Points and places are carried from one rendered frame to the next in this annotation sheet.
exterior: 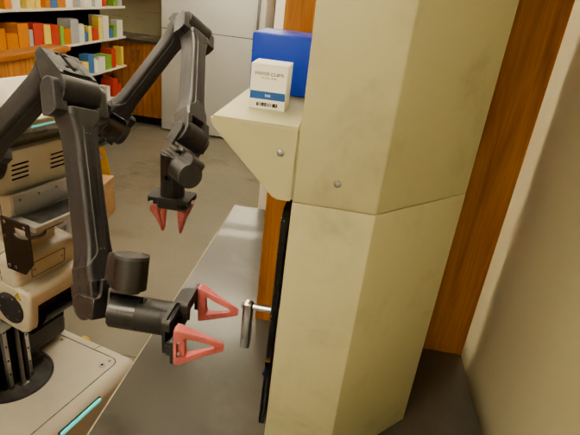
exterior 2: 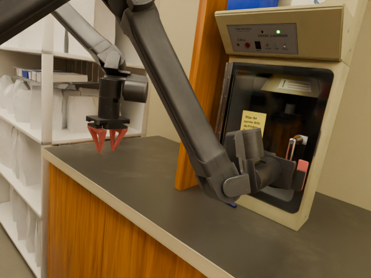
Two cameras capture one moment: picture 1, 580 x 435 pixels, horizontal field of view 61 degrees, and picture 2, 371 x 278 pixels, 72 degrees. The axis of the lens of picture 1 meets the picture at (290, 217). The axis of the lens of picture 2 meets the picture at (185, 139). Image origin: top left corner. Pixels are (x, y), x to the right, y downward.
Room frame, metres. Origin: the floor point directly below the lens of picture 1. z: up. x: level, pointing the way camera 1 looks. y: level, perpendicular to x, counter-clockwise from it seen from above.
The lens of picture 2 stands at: (0.52, 0.74, 1.32)
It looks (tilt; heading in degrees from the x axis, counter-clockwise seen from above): 13 degrees down; 304
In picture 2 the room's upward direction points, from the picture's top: 8 degrees clockwise
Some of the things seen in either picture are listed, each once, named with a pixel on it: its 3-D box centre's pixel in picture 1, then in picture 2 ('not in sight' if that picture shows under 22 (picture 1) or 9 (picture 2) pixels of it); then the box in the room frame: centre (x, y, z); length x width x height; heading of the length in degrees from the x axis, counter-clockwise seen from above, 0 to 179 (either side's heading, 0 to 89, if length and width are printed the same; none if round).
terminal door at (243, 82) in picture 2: (286, 280); (261, 133); (0.76, -0.01, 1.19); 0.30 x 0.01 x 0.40; 174
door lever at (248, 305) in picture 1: (256, 324); (291, 153); (0.65, 0.03, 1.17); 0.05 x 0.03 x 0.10; 84
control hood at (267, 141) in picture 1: (273, 129); (274, 34); (0.76, 0.04, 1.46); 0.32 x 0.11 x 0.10; 175
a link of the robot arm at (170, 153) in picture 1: (173, 163); (112, 88); (1.08, 0.28, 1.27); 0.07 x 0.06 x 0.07; 38
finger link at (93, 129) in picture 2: (168, 213); (104, 136); (1.09, 0.30, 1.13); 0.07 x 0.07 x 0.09; 85
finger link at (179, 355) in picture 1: (197, 337); (292, 169); (0.63, 0.12, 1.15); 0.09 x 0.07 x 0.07; 85
